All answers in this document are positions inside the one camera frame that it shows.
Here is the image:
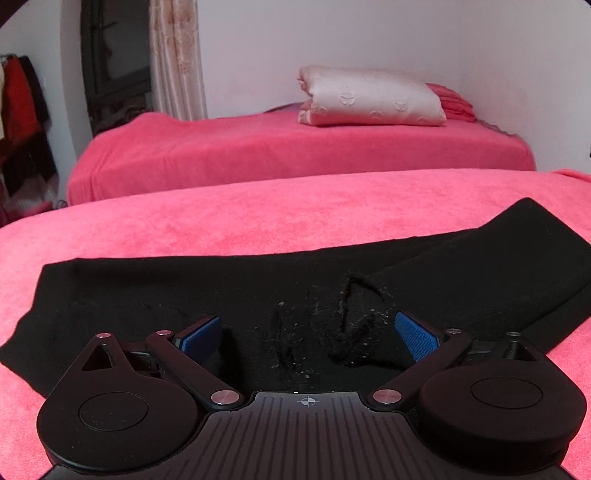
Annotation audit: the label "cream folded quilt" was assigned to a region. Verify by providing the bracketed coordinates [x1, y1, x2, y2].
[298, 65, 447, 127]

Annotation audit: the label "pink floral curtain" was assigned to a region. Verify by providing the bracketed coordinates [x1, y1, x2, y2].
[149, 0, 207, 121]

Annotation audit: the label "far pink bed cover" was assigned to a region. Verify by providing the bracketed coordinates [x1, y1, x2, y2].
[67, 109, 536, 205]

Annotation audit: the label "hanging red clothes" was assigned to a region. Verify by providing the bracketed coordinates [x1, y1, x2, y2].
[1, 54, 57, 226]

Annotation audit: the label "dark window frame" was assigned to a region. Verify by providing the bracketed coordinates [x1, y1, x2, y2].
[80, 0, 153, 136]

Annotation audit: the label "near pink bed cover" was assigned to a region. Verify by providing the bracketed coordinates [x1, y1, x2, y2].
[0, 168, 591, 480]

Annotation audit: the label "folded pink blanket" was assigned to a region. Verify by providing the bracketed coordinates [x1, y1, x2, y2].
[427, 83, 477, 123]

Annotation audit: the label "pink bed cover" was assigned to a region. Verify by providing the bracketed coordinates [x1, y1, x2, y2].
[0, 168, 591, 480]
[67, 109, 536, 205]

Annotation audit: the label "black pants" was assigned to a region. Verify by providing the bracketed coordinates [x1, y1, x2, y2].
[1, 199, 590, 395]

